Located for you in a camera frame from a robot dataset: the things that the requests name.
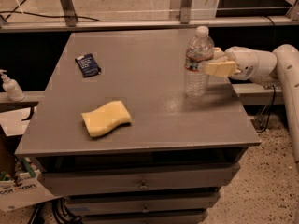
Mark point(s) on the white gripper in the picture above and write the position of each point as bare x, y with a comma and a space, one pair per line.
243, 62

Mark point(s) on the clear plastic water bottle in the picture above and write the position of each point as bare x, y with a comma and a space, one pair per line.
199, 51

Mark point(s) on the yellow sponge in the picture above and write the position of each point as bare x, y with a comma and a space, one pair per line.
106, 118

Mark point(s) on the white pump dispenser bottle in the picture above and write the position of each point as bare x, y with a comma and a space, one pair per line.
11, 87

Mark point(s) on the dark blue snack packet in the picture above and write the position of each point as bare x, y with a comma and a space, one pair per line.
88, 65

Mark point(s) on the white paper sheet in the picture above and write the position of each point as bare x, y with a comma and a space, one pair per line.
15, 122

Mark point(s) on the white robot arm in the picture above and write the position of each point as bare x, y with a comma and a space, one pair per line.
279, 67

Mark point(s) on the grey drawer cabinet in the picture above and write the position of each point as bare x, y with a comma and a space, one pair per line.
165, 167

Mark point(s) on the metal frame rail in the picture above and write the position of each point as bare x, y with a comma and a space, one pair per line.
87, 15

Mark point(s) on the white cardboard box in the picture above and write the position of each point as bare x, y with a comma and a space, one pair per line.
28, 192

